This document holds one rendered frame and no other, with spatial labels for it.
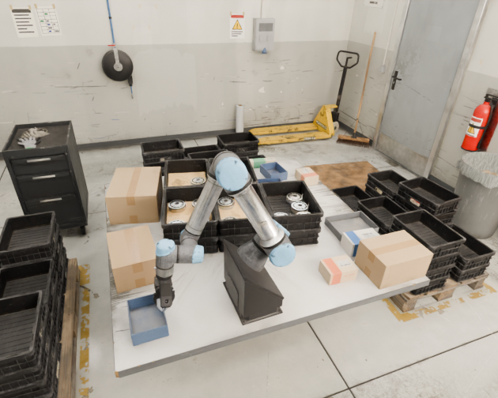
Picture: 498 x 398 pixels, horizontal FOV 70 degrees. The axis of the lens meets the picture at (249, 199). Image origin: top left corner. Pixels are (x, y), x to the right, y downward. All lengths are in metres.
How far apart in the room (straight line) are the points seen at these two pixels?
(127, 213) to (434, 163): 3.65
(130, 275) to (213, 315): 0.45
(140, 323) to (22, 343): 0.66
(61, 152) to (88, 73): 2.07
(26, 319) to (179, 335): 0.91
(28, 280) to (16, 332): 0.53
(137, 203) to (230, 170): 1.07
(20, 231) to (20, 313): 0.80
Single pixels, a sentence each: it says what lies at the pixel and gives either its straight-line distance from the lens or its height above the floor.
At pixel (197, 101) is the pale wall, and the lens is 5.28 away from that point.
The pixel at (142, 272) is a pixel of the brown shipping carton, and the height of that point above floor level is 0.80.
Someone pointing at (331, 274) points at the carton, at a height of 0.77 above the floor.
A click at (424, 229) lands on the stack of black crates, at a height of 0.49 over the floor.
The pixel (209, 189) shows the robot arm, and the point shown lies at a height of 1.28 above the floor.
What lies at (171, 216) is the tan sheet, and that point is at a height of 0.83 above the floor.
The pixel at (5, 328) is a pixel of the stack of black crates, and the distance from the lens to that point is 2.27.
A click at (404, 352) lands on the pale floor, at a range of 2.71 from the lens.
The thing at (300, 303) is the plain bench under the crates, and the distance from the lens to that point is 1.82.
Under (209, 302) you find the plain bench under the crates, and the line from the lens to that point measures 1.80.
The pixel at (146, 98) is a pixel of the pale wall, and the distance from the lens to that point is 5.15.
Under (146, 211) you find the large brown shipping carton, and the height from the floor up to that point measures 0.79.
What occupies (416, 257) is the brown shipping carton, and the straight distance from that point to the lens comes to 2.01.
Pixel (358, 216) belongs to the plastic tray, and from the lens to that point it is 2.49.
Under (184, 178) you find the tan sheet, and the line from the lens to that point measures 2.54.
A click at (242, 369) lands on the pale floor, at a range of 2.41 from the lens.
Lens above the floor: 2.03
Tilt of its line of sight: 31 degrees down
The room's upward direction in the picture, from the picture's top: 2 degrees clockwise
